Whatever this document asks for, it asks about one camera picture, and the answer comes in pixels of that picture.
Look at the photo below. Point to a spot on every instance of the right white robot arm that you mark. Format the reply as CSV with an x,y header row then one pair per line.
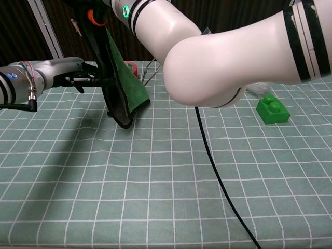
x,y
220,64

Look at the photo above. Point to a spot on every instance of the red tape roll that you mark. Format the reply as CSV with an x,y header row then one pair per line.
x,y
132,68

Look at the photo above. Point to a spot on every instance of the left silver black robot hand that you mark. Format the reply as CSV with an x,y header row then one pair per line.
x,y
59,70

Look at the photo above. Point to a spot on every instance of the clear plastic bag bundle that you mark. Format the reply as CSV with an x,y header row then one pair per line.
x,y
258,89

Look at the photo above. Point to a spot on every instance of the green toy brick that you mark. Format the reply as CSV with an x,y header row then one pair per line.
x,y
272,111

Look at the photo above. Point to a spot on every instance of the green cloth with black edge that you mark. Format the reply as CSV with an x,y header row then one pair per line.
x,y
127,85

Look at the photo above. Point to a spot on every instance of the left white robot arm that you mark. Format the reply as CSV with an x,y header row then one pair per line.
x,y
15,80

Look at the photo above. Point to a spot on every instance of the white partition post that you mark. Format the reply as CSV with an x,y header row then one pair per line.
x,y
46,31

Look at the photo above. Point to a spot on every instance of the green checked tablecloth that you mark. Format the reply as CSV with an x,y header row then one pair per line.
x,y
129,168

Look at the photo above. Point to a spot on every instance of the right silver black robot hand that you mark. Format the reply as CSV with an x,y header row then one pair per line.
x,y
94,18

